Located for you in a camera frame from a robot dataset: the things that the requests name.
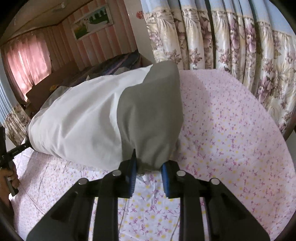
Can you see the blue floral curtain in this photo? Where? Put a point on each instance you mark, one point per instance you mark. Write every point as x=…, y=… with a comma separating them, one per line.
x=252, y=40

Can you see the pink window curtain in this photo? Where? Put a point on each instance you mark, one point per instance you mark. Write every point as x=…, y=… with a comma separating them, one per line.
x=28, y=61

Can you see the person left hand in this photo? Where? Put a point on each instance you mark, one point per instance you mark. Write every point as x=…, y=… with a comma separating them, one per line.
x=8, y=177

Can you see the olive and cream jacket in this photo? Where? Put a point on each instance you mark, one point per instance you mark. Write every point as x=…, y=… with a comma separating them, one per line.
x=103, y=121

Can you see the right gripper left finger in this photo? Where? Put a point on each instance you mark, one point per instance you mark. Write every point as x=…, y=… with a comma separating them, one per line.
x=89, y=206

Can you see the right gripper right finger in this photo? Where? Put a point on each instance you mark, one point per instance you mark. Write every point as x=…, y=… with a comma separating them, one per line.
x=227, y=218

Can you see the framed wedding picture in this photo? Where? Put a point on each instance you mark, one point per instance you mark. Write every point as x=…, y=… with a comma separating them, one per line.
x=92, y=22

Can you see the striped dark blanket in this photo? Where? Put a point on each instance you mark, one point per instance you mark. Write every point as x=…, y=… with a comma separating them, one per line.
x=127, y=61

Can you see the left floral curtain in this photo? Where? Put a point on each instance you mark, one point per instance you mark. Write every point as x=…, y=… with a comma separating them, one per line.
x=13, y=117

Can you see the brown headboard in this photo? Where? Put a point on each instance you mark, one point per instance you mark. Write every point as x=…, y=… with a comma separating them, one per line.
x=40, y=92

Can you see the pink floral bed sheet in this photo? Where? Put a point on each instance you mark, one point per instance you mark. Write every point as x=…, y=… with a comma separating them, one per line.
x=227, y=134

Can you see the white wardrobe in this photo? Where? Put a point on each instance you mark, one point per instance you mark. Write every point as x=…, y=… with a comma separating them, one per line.
x=137, y=21

